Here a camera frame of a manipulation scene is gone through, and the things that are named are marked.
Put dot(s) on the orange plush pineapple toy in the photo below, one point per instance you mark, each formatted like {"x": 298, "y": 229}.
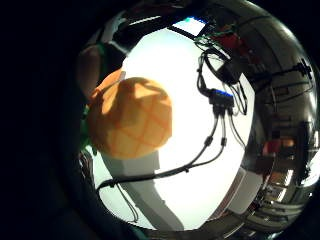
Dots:
{"x": 133, "y": 120}

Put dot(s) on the black usb hub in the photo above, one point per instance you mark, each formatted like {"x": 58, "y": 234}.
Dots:
{"x": 221, "y": 98}

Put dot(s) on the white box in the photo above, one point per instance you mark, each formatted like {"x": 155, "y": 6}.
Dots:
{"x": 247, "y": 190}

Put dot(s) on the black power adapter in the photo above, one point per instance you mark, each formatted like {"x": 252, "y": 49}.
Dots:
{"x": 228, "y": 72}

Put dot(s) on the laptop screen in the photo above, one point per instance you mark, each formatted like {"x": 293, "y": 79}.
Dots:
{"x": 190, "y": 26}

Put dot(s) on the camera on black tripod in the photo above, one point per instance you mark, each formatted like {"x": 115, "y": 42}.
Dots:
{"x": 300, "y": 68}

